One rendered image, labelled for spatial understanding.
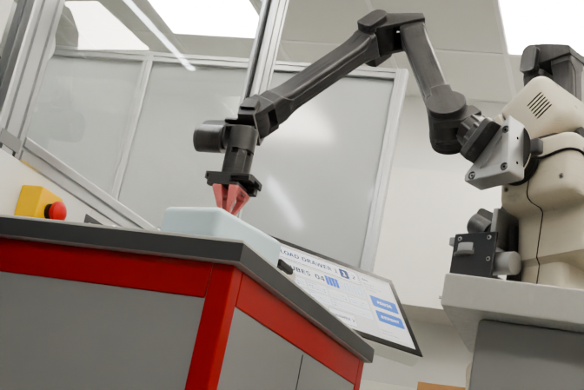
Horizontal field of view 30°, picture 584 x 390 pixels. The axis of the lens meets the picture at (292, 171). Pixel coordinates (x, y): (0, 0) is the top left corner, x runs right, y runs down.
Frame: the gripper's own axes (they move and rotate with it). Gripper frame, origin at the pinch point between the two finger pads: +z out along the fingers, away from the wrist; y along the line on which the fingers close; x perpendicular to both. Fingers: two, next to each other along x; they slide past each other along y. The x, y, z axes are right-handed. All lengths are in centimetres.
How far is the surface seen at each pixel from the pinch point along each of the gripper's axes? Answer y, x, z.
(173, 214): 25, -67, 20
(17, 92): -23.0, -43.2, -6.3
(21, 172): -23.0, -36.0, 5.6
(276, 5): -22, 48, -75
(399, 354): 10, 108, 1
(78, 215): -22.9, -15.2, 6.3
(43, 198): -18.5, -33.8, 9.3
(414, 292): -44, 317, -70
